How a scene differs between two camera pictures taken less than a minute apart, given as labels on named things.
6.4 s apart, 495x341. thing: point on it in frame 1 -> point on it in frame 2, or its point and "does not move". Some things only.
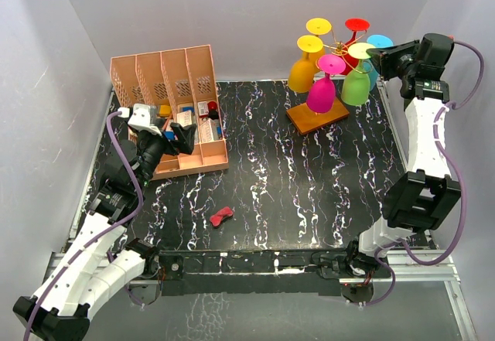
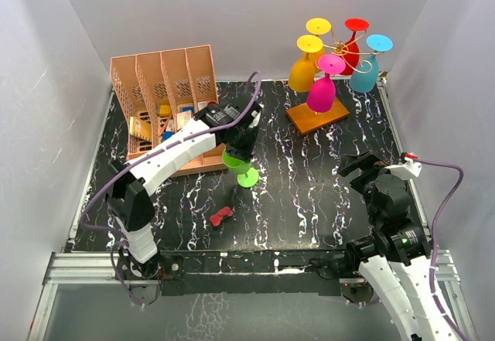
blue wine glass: x=369 y=66 does not move
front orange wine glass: x=301 y=73 does not move
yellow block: x=165 y=110 does not move
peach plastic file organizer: x=178 y=85 does not move
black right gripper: x=387 y=56 -> x=349 y=162
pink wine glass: x=321 y=93 does not move
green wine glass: x=356 y=86 -> x=247 y=177
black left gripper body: x=153 y=147 -> x=241 y=145
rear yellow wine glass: x=318 y=26 does not move
